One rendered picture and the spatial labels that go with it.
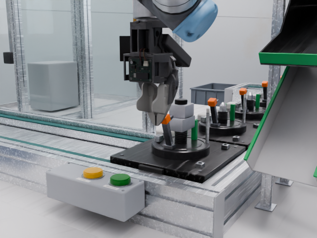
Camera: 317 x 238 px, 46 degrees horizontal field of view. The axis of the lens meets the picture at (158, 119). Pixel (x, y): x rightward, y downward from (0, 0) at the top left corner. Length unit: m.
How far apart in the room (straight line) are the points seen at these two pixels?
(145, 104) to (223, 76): 3.63
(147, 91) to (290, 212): 0.41
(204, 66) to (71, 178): 3.53
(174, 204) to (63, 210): 0.27
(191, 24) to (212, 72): 3.71
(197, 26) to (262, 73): 4.22
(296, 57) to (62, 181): 0.51
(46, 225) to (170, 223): 0.25
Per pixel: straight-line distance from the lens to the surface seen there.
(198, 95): 2.92
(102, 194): 0.73
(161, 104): 0.75
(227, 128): 1.05
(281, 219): 0.85
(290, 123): 0.77
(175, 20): 0.57
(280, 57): 0.69
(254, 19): 4.65
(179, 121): 0.84
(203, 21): 0.57
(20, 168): 1.01
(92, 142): 1.18
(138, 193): 0.73
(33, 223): 0.84
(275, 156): 0.73
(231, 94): 2.07
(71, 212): 0.86
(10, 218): 0.88
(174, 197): 0.72
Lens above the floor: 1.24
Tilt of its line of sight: 12 degrees down
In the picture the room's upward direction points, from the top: straight up
